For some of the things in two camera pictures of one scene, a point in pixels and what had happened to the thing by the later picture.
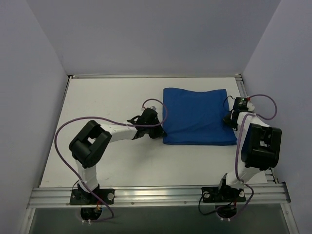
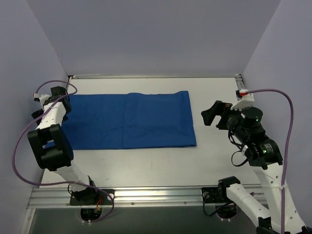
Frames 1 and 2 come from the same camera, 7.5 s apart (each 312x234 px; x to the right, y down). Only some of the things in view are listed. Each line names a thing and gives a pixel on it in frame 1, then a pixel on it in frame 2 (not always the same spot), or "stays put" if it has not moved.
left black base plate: x=80 y=197 stays put
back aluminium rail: x=238 y=76 stays put
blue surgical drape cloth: x=196 y=118 to x=136 y=120
